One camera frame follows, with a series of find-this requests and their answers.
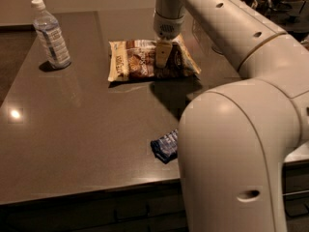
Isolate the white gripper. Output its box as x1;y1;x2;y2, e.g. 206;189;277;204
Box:
154;13;184;69

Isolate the brown chip bag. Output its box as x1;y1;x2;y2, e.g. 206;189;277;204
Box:
108;35;201;82

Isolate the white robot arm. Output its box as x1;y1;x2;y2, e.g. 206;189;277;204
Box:
154;0;309;232

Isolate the blue rxbar wrapper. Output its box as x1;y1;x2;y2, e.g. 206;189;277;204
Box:
151;130;178;164

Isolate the clear plastic water bottle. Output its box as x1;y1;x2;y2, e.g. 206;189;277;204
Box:
31;0;71;70

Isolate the dark cabinet drawer front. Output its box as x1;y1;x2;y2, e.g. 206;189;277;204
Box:
283;164;309;218

